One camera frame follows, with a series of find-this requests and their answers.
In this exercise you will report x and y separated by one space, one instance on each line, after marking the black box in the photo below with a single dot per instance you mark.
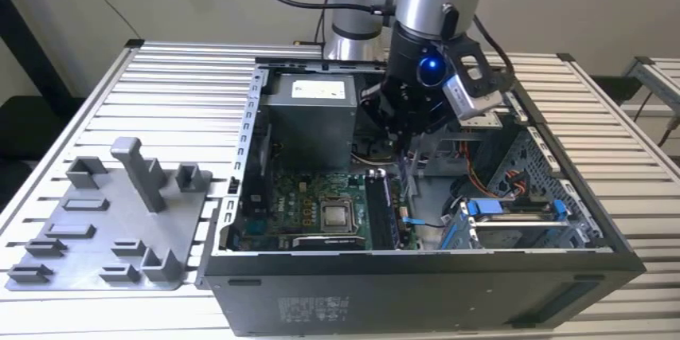
617 87

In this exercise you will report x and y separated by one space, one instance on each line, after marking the black case fan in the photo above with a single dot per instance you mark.
263 149

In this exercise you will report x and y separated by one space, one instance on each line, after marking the aluminium frame side table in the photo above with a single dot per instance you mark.
654 73

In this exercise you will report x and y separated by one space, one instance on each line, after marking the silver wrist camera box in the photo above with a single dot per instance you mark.
470 101

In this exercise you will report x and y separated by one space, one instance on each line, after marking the grey metal drive cage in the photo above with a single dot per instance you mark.
457 166

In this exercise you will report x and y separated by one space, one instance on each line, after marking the green motherboard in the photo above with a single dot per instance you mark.
290 200

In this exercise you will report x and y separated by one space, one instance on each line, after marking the blue disk carrier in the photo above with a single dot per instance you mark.
486 208

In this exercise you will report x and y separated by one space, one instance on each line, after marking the silver CPU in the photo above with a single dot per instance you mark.
338 218

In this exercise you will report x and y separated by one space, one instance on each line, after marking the black graphics card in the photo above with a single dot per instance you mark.
330 243

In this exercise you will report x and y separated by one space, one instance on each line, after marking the black RAM slot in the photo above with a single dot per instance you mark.
381 212
387 212
373 212

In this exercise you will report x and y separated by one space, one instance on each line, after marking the grey parts rack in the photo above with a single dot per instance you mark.
159 236

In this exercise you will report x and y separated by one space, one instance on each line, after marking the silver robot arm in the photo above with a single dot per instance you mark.
435 1

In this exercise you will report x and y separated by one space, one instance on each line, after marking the grey power supply unit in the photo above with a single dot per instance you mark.
314 137

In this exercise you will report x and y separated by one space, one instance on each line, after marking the black PC case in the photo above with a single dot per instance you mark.
373 300

